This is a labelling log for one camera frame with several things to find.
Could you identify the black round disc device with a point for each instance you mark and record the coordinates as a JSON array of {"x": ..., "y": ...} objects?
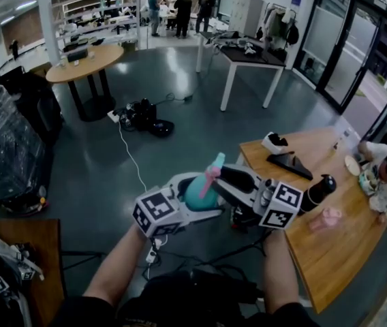
[{"x": 163, "y": 129}]

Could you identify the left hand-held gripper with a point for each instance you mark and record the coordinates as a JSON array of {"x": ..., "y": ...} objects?
[{"x": 159, "y": 213}]

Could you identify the white box with black item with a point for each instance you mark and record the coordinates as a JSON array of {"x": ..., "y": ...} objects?
[{"x": 268, "y": 145}]

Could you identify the white framed black table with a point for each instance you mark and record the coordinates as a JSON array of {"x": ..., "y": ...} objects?
[{"x": 255, "y": 60}]

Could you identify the person's right forearm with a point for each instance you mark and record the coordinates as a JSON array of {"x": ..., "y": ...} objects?
[{"x": 282, "y": 271}]

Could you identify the white square column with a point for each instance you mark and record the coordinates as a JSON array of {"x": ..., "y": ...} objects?
[{"x": 48, "y": 22}]

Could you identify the white power strip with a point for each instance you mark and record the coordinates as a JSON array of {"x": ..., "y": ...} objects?
[
  {"x": 152, "y": 252},
  {"x": 114, "y": 116}
]

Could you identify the black equipment case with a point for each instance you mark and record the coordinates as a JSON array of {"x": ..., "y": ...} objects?
[{"x": 40, "y": 107}]

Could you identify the grey gripper device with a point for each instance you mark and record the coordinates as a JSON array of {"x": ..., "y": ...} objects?
[{"x": 26, "y": 271}]

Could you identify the teal bottle body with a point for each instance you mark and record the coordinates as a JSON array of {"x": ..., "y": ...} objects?
[{"x": 197, "y": 199}]

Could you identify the pink cup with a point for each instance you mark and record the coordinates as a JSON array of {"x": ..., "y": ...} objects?
[{"x": 329, "y": 215}]

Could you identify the white food container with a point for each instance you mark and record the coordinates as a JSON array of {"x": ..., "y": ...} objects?
[{"x": 367, "y": 181}]

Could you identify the teal pink bottle cap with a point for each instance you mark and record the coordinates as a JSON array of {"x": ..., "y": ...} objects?
[{"x": 214, "y": 174}]

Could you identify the black framed glass doors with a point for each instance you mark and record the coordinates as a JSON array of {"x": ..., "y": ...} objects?
[{"x": 357, "y": 39}]

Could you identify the black flask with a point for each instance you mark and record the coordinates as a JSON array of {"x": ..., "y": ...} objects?
[{"x": 316, "y": 192}]

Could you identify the person's left forearm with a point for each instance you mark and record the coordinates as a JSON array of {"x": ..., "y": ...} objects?
[{"x": 115, "y": 271}]

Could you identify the person's black shirt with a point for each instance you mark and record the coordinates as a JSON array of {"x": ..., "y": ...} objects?
[{"x": 180, "y": 305}]

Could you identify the white shelving unit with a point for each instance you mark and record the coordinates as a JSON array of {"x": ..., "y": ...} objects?
[{"x": 111, "y": 22}]

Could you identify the black bag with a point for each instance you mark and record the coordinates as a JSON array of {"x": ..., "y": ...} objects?
[{"x": 144, "y": 114}]

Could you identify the plastic wrapped black machine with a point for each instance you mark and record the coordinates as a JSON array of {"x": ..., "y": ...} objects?
[{"x": 6, "y": 141}]

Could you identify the white plate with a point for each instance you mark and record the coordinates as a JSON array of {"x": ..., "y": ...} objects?
[{"x": 352, "y": 165}]

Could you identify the small brown wooden table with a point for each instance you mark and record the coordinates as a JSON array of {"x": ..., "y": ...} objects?
[{"x": 43, "y": 250}]

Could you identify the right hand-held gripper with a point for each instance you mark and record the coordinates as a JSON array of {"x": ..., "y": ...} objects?
[{"x": 282, "y": 203}]

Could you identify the coat rack with clothes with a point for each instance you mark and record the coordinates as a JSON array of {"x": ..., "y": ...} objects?
[{"x": 277, "y": 22}]

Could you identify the black wedge stand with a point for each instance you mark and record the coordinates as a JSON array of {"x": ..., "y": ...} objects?
[{"x": 289, "y": 163}]

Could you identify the rectangular wooden table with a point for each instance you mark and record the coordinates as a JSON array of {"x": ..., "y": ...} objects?
[{"x": 333, "y": 261}]

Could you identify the round wooden table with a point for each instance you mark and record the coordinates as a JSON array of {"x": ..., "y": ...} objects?
[{"x": 84, "y": 63}]

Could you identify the black power adapter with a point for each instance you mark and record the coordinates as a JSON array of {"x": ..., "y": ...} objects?
[{"x": 188, "y": 98}]

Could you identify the white locker cabinet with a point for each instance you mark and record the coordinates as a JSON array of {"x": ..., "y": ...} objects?
[{"x": 244, "y": 12}]

